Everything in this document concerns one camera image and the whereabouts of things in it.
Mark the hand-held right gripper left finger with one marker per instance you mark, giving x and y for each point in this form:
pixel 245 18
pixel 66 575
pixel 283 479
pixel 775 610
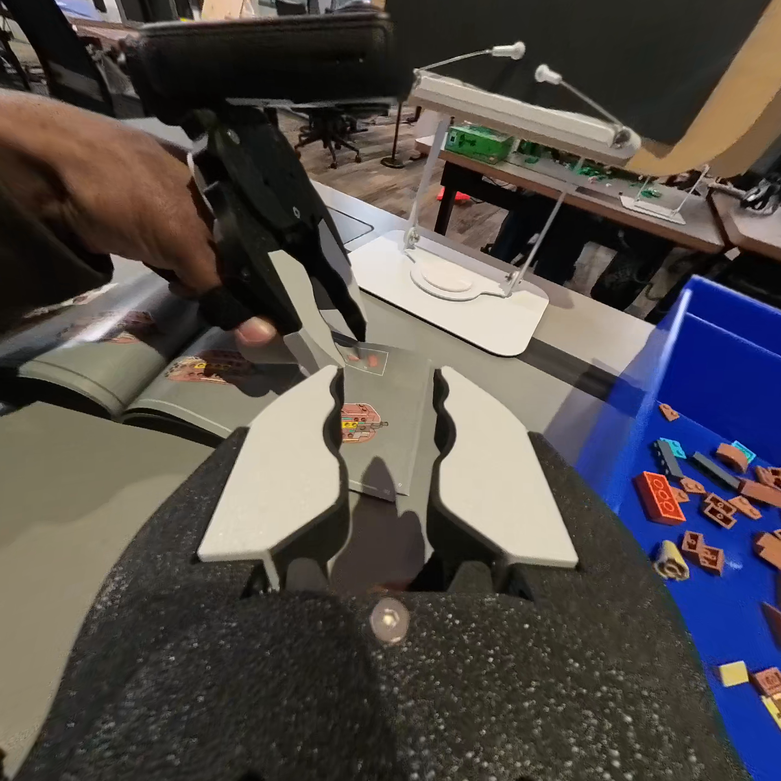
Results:
pixel 274 482

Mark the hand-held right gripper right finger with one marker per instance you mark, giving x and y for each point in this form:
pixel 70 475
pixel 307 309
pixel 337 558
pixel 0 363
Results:
pixel 500 488

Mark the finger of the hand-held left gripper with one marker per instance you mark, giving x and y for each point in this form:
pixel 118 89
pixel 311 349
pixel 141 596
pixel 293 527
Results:
pixel 299 293
pixel 338 262

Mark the grey instruction booklet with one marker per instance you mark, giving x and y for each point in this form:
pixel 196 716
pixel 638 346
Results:
pixel 390 439

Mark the blue storage bin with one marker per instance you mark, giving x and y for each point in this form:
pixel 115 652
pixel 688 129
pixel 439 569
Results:
pixel 701 366

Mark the person's left forearm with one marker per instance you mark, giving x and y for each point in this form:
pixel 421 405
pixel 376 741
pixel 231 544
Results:
pixel 36 274

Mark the grey desk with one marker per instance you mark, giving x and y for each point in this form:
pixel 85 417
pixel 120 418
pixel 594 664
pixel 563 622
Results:
pixel 61 488

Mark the person's left hand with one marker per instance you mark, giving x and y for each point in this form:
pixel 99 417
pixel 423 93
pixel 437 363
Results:
pixel 110 183

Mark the clear acrylic stand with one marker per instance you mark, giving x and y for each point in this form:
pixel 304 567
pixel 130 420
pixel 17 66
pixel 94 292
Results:
pixel 656 207
pixel 442 282

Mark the black office chair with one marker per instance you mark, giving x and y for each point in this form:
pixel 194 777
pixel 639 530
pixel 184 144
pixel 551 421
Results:
pixel 332 131

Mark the heap of orange brick pieces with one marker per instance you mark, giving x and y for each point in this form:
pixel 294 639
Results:
pixel 659 497

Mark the white board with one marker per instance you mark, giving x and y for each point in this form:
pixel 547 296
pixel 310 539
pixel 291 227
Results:
pixel 488 323

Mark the green building set box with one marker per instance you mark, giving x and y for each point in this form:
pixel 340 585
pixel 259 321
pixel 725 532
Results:
pixel 479 145

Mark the wooden table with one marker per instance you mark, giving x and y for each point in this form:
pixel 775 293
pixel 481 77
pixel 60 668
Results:
pixel 610 201

